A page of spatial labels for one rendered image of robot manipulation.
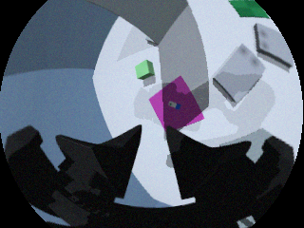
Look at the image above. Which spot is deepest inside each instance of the purple square patch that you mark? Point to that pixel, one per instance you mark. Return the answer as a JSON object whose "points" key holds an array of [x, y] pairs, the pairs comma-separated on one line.
{"points": [[179, 93]]}

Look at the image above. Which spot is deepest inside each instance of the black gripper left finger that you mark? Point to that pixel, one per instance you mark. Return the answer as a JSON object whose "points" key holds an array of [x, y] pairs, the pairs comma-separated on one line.
{"points": [[113, 159]]}

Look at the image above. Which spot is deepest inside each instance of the green block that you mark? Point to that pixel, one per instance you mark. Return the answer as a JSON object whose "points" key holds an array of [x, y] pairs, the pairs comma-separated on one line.
{"points": [[144, 70]]}

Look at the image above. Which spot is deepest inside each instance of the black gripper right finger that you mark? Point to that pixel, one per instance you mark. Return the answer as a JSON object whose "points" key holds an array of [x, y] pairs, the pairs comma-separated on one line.
{"points": [[195, 162]]}

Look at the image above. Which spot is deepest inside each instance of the green flat square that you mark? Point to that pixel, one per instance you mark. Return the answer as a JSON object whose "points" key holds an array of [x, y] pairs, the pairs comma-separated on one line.
{"points": [[248, 8]]}

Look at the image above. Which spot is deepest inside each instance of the grey panel with rectangular socket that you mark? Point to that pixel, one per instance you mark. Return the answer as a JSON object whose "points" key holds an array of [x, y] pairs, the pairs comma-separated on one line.
{"points": [[153, 17]]}

